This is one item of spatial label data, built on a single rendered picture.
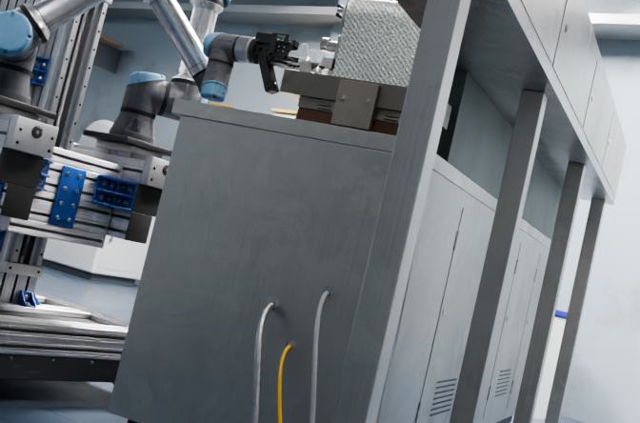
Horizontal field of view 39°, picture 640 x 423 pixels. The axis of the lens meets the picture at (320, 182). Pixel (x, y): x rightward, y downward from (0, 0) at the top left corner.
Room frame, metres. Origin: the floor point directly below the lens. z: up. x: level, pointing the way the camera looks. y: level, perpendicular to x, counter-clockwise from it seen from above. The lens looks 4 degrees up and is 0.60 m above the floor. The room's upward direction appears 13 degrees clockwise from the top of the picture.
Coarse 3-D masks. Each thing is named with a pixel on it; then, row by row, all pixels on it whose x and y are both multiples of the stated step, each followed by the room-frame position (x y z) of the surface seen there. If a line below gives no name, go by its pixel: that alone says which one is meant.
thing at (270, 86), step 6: (264, 54) 2.49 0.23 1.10; (258, 60) 2.49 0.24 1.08; (264, 60) 2.49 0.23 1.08; (264, 66) 2.49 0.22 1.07; (270, 66) 2.50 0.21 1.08; (264, 72) 2.48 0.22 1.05; (270, 72) 2.49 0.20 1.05; (264, 78) 2.48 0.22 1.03; (270, 78) 2.48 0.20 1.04; (264, 84) 2.48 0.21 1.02; (270, 84) 2.47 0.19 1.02; (276, 84) 2.49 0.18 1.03; (270, 90) 2.48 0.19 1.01; (276, 90) 2.49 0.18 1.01
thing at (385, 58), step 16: (352, 32) 2.41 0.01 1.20; (368, 32) 2.39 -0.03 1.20; (352, 48) 2.40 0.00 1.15; (368, 48) 2.39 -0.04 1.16; (384, 48) 2.37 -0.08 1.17; (400, 48) 2.35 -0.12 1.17; (336, 64) 2.42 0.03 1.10; (352, 64) 2.40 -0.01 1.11; (368, 64) 2.38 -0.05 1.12; (384, 64) 2.36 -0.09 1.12; (400, 64) 2.35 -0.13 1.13; (368, 80) 2.38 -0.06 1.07; (384, 80) 2.36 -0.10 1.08; (400, 80) 2.34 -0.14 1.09
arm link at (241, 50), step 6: (240, 36) 2.52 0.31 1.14; (246, 36) 2.52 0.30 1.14; (240, 42) 2.51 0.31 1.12; (246, 42) 2.50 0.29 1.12; (234, 48) 2.51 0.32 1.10; (240, 48) 2.50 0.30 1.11; (246, 48) 2.50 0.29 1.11; (234, 54) 2.52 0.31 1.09; (240, 54) 2.51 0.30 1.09; (246, 54) 2.50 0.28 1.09; (240, 60) 2.53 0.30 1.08; (246, 60) 2.52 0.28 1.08
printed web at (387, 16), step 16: (352, 0) 2.43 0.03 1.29; (368, 0) 2.42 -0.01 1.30; (384, 0) 2.41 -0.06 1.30; (352, 16) 2.41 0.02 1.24; (368, 16) 2.39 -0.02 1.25; (384, 16) 2.38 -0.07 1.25; (400, 16) 2.36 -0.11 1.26; (384, 32) 2.37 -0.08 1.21; (400, 32) 2.36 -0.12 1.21; (416, 32) 2.34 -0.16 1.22
